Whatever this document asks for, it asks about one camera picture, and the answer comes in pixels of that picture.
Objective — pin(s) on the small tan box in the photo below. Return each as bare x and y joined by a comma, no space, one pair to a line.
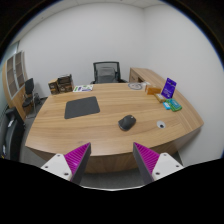
160,97

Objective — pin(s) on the round grey disc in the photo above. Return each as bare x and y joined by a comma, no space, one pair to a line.
135,86

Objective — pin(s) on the small blue pack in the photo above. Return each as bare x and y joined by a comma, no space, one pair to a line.
166,105

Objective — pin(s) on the large dark cardboard box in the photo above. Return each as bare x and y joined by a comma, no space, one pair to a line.
65,84

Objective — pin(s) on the black computer mouse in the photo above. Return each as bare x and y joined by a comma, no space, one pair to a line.
127,122

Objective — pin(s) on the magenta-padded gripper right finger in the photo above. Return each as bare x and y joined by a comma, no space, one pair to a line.
148,159

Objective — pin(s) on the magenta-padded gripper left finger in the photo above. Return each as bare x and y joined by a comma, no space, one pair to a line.
77,159

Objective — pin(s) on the white green printed leaflet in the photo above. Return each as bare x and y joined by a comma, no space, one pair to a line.
83,88

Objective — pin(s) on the wooden side cabinet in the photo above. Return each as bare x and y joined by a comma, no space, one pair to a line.
146,75

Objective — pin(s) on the dark grey mouse pad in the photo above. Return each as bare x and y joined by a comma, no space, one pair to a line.
82,107

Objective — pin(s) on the orange-brown box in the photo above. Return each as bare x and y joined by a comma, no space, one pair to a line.
153,89

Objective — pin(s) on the wooden glass-door shelf unit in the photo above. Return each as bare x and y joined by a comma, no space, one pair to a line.
13,80

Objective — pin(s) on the green pack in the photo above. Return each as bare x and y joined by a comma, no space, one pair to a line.
175,105

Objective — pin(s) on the black mesh office chair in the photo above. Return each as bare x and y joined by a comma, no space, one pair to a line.
106,73

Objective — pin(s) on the purple standing card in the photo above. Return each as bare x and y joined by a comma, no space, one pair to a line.
169,88

